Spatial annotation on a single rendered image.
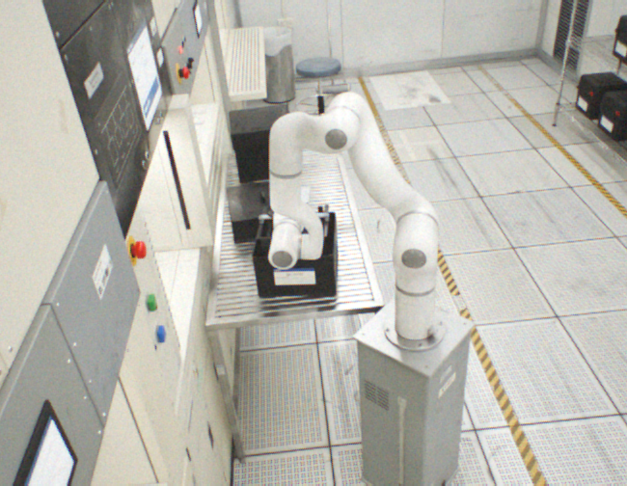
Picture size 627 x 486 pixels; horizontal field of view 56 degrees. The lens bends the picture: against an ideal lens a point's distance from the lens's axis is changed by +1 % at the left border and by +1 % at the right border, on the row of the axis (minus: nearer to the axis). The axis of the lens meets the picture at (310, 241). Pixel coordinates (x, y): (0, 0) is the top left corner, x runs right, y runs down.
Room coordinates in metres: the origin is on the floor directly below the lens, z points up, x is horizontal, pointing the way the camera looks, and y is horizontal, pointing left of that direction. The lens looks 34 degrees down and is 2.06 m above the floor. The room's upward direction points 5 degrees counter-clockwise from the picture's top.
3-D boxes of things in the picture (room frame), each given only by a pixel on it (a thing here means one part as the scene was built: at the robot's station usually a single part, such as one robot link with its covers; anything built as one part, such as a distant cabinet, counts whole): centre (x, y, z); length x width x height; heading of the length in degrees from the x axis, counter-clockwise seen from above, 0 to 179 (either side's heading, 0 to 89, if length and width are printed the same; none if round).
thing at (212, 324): (2.13, 0.09, 0.38); 1.30 x 0.60 x 0.76; 1
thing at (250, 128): (2.58, 0.18, 0.89); 0.29 x 0.29 x 0.25; 5
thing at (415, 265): (1.32, -0.29, 1.07); 0.19 x 0.12 x 0.24; 165
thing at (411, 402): (1.36, -0.30, 0.38); 0.28 x 0.28 x 0.76; 46
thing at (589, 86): (4.09, -2.23, 0.31); 0.30 x 0.28 x 0.26; 179
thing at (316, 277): (1.71, 0.05, 0.85); 0.28 x 0.28 x 0.17; 83
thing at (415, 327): (1.36, -0.30, 0.85); 0.19 x 0.19 x 0.18
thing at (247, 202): (2.10, 0.18, 0.83); 0.29 x 0.29 x 0.13; 8
